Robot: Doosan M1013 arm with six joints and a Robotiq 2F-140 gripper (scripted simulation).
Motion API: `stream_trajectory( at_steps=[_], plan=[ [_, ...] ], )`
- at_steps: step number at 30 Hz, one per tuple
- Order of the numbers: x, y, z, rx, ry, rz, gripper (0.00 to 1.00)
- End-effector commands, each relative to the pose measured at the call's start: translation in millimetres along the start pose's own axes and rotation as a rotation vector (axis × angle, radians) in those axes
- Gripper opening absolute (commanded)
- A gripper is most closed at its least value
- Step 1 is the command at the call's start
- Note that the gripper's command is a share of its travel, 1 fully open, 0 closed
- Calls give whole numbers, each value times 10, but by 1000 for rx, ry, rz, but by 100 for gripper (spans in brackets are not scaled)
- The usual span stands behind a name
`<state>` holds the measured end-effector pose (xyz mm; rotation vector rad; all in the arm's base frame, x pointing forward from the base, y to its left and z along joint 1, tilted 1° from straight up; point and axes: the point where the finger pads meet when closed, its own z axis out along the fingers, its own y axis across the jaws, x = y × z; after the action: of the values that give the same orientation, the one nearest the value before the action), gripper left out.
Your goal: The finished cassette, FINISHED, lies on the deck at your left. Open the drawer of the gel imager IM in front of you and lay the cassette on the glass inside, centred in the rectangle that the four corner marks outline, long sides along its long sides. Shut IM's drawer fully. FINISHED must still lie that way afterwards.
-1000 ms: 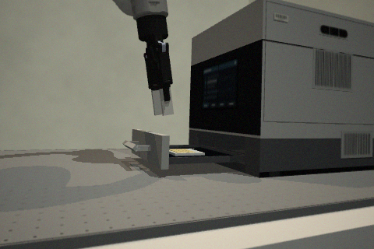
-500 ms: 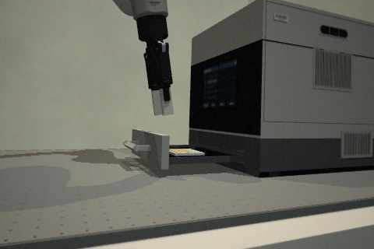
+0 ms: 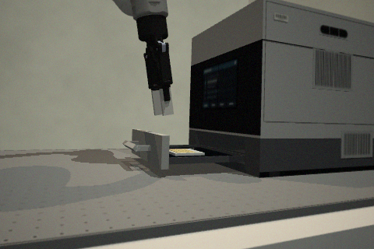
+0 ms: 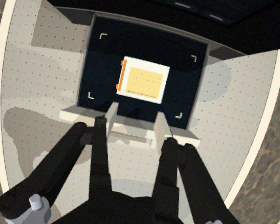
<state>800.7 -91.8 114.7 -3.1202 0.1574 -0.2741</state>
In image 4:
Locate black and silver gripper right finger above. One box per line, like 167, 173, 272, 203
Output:
151, 112, 240, 224

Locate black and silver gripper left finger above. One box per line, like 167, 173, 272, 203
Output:
0, 102, 119, 224

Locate grey benchtop instrument with drawer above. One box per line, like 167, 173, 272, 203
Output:
47, 0, 280, 152

